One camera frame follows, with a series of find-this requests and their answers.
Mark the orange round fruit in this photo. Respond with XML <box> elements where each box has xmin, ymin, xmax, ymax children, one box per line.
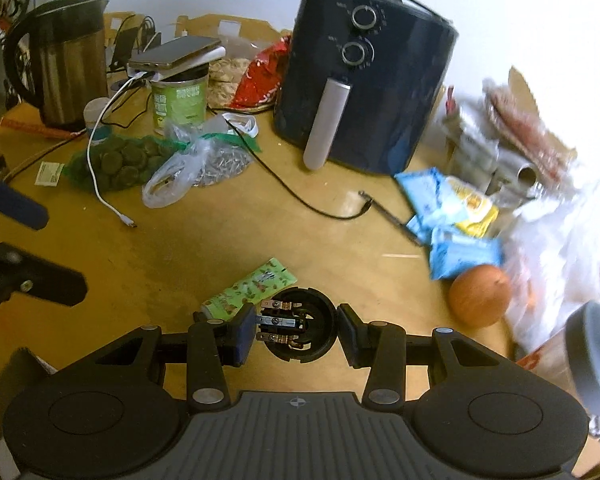
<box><xmin>448</xmin><ymin>264</ymin><xmax>513</xmax><ymax>328</ymax></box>

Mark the green hand cream tube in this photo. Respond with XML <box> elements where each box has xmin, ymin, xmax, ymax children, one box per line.
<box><xmin>201</xmin><ymin>258</ymin><xmax>297</xmax><ymax>321</ymax></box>

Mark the green net bag of discs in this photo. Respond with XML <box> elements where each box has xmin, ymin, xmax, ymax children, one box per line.
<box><xmin>62</xmin><ymin>134</ymin><xmax>187</xmax><ymax>194</ymax></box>

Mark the wooden toothpick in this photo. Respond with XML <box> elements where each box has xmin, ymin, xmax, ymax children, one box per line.
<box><xmin>381</xmin><ymin>252</ymin><xmax>422</xmax><ymax>259</ymax></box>

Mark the black tape roll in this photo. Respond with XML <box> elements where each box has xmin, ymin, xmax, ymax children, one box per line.
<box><xmin>256</xmin><ymin>287</ymin><xmax>338</xmax><ymax>363</ymax></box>

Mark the stainless steel kettle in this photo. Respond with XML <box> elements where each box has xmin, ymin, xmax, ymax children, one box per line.
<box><xmin>3</xmin><ymin>0</ymin><xmax>108</xmax><ymax>131</ymax></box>

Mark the blue snack packet lower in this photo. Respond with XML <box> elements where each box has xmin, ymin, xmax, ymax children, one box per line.
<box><xmin>429</xmin><ymin>229</ymin><xmax>503</xmax><ymax>281</ymax></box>

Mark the yellow snack packet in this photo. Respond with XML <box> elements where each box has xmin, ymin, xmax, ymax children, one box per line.
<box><xmin>446</xmin><ymin>176</ymin><xmax>500</xmax><ymax>238</ymax></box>

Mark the black power cable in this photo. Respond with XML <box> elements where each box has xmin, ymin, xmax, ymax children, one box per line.
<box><xmin>206</xmin><ymin>106</ymin><xmax>426</xmax><ymax>248</ymax></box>

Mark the green tin can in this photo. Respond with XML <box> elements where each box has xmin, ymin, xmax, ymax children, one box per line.
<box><xmin>151</xmin><ymin>64</ymin><xmax>209</xmax><ymax>136</ymax></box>

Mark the small green white sachet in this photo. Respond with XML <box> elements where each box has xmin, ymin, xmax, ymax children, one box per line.
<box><xmin>34</xmin><ymin>162</ymin><xmax>65</xmax><ymax>188</ymax></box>

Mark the foil roll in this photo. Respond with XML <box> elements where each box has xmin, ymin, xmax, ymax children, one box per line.
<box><xmin>486</xmin><ymin>158</ymin><xmax>541</xmax><ymax>198</ymax></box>

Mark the clear bag of screws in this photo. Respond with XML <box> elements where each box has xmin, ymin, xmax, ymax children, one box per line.
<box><xmin>142</xmin><ymin>112</ymin><xmax>260</xmax><ymax>209</ymax></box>

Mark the dark blue air fryer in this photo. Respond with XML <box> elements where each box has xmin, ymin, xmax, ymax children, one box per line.
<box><xmin>273</xmin><ymin>0</ymin><xmax>458</xmax><ymax>176</ymax></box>

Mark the blue snack packet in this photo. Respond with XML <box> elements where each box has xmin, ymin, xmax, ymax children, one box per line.
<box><xmin>393</xmin><ymin>168</ymin><xmax>467</xmax><ymax>245</ymax></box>
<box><xmin>429</xmin><ymin>229</ymin><xmax>503</xmax><ymax>281</ymax></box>

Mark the white usb cable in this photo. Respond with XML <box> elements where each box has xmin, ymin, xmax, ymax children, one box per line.
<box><xmin>85</xmin><ymin>70</ymin><xmax>154</xmax><ymax>230</ymax></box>

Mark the white plastic bag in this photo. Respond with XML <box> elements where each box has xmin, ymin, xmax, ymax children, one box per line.
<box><xmin>498</xmin><ymin>197</ymin><xmax>600</xmax><ymax>353</ymax></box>

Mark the red snack bag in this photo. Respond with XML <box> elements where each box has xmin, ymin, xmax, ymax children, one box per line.
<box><xmin>228</xmin><ymin>35</ymin><xmax>291</xmax><ymax>110</ymax></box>

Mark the blue snack packet upper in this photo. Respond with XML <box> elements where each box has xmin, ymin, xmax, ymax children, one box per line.
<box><xmin>393</xmin><ymin>168</ymin><xmax>467</xmax><ymax>245</ymax></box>

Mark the packaged sausage tray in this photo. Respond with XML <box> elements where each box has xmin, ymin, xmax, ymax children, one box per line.
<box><xmin>483</xmin><ymin>66</ymin><xmax>578</xmax><ymax>188</ymax></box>

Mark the smartphone on power bank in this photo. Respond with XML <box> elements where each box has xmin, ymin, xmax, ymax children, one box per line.
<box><xmin>126</xmin><ymin>36</ymin><xmax>226</xmax><ymax>81</ymax></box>

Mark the clear shaker bottle grey lid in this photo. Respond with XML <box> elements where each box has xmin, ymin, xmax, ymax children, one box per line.
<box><xmin>517</xmin><ymin>301</ymin><xmax>600</xmax><ymax>416</ymax></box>

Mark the small white bottle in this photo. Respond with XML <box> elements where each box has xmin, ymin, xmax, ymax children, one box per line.
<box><xmin>83</xmin><ymin>96</ymin><xmax>116</xmax><ymax>148</ymax></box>

